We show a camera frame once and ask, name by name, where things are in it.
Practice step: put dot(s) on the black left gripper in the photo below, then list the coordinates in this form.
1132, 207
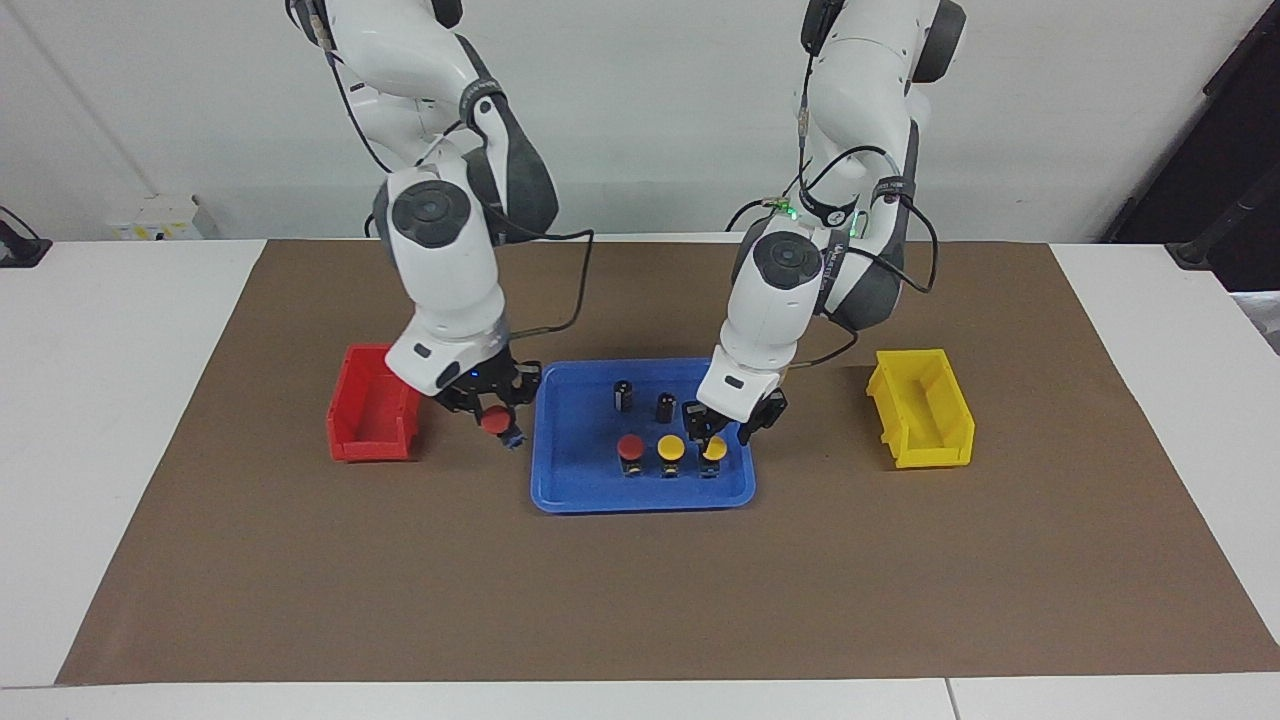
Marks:
750, 418

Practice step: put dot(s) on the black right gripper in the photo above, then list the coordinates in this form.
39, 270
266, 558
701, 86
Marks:
490, 385

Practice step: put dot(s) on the red push button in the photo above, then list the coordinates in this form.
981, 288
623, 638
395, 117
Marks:
630, 447
495, 422

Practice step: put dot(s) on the yellow push button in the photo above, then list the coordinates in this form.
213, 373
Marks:
670, 447
715, 451

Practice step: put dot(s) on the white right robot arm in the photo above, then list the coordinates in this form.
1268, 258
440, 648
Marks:
445, 280

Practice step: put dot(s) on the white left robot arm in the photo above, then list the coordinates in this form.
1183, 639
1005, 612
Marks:
780, 310

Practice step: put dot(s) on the black cylindrical capacitor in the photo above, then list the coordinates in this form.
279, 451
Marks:
666, 408
623, 397

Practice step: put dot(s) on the blue plastic tray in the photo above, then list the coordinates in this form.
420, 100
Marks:
590, 470

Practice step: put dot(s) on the red plastic bin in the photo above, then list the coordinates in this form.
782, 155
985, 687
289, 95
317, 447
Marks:
365, 420

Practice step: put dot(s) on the yellow plastic bin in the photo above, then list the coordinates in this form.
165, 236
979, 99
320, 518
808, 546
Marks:
935, 440

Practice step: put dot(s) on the brown table mat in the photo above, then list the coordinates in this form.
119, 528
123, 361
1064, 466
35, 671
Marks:
640, 600

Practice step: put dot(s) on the white box with yellow marks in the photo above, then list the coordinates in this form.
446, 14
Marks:
160, 218

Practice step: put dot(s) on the black equipment stand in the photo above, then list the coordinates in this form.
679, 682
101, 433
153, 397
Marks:
1220, 150

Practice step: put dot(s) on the black clamp mount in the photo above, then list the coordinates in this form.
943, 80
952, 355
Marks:
20, 248

